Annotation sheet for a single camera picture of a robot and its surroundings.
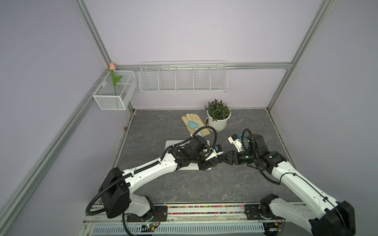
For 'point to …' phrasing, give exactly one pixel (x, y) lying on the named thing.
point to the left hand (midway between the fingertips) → (212, 159)
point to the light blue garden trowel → (193, 124)
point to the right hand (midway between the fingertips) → (222, 157)
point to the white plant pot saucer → (206, 124)
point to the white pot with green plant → (218, 114)
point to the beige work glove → (194, 117)
